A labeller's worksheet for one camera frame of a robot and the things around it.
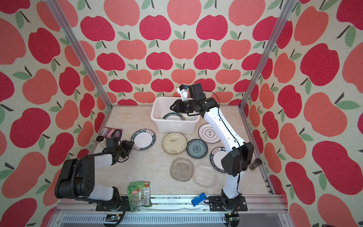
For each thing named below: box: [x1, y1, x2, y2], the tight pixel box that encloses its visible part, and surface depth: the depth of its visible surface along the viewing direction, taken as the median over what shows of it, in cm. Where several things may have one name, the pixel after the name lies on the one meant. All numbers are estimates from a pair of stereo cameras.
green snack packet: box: [127, 180, 153, 213], surface depth 78 cm
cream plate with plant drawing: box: [161, 131, 188, 156], surface depth 98 cm
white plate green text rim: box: [130, 128, 156, 151], surface depth 102 cm
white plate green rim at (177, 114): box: [162, 112, 185, 121], surface depth 113 cm
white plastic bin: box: [150, 96, 201, 135], surface depth 105 cm
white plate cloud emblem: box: [198, 122, 221, 144], surface depth 104 cm
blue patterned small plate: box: [186, 138, 209, 159], surface depth 97 cm
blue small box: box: [190, 192, 207, 207], surface depth 75 cm
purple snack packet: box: [99, 126, 124, 139], surface depth 103 cm
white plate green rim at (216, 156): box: [209, 146, 227, 174], surface depth 93 cm
